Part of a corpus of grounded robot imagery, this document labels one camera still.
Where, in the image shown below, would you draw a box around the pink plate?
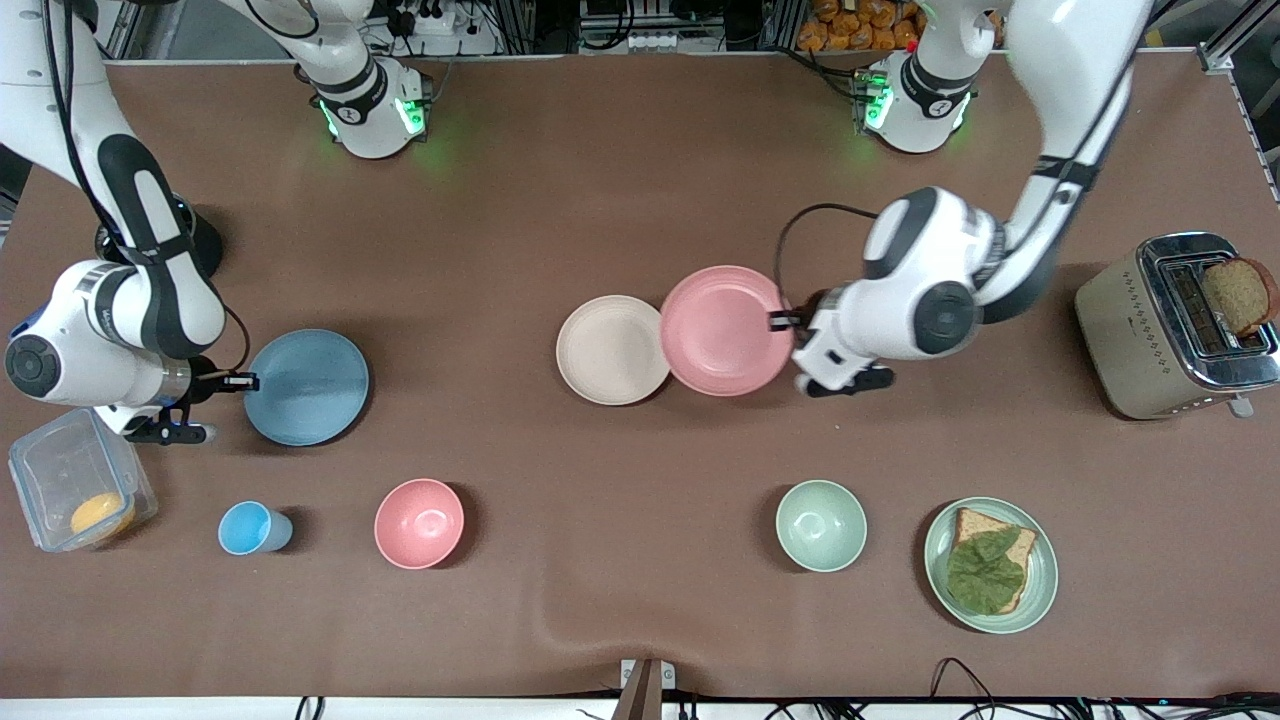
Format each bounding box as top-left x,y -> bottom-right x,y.
660,265 -> 793,398

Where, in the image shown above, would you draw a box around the blue plate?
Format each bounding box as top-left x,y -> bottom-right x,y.
244,329 -> 370,447

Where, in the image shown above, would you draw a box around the clear plastic container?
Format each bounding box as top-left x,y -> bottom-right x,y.
8,406 -> 159,553

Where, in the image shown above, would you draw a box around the orange round fruit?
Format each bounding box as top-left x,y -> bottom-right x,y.
70,492 -> 136,541

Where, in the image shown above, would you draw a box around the blue cup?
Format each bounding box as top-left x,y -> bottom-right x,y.
218,501 -> 294,556

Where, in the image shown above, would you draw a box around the brown table mat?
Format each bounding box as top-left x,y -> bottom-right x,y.
0,55 -> 1280,699

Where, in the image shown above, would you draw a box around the beige plate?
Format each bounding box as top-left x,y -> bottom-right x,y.
556,295 -> 672,407

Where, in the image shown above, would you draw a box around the green bowl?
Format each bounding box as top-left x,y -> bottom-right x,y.
776,480 -> 868,573

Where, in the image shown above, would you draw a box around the brown bread slice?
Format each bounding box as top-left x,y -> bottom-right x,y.
950,507 -> 1039,614

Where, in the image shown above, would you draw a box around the pink bowl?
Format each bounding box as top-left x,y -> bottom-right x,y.
374,478 -> 466,571

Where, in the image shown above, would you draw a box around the green lettuce leaf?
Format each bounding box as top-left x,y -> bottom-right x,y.
946,528 -> 1027,615

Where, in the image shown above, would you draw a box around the beige chrome toaster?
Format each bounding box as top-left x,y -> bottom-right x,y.
1075,232 -> 1280,421

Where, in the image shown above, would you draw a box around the white power strip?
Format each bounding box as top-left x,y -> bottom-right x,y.
628,30 -> 726,53

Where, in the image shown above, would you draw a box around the orange snack bags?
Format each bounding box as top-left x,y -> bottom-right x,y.
797,0 -> 1006,53

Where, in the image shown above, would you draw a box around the green plate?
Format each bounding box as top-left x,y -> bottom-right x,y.
923,497 -> 1059,635

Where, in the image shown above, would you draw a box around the brown toast slice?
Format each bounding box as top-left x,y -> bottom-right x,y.
1200,258 -> 1280,338

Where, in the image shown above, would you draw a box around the black pot blue handle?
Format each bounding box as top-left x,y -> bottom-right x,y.
10,195 -> 223,337

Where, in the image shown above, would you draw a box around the black looped cable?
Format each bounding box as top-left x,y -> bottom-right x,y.
930,657 -> 1001,720

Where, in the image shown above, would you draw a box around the metal table bracket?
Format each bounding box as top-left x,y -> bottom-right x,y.
620,658 -> 676,720

